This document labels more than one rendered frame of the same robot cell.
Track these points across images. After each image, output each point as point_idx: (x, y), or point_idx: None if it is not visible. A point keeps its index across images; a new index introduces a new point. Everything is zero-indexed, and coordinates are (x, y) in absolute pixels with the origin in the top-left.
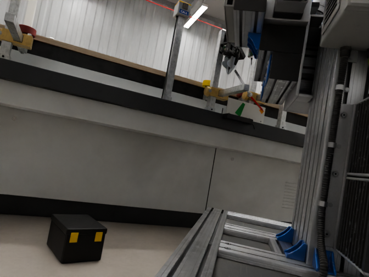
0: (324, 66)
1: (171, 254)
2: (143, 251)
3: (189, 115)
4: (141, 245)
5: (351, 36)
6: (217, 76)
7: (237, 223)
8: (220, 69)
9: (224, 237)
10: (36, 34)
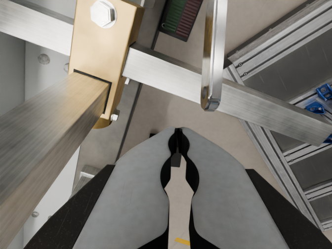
0: None
1: None
2: (177, 102)
3: (130, 121)
4: (163, 95)
5: None
6: (82, 128)
7: (257, 83)
8: (52, 152)
9: (273, 134)
10: None
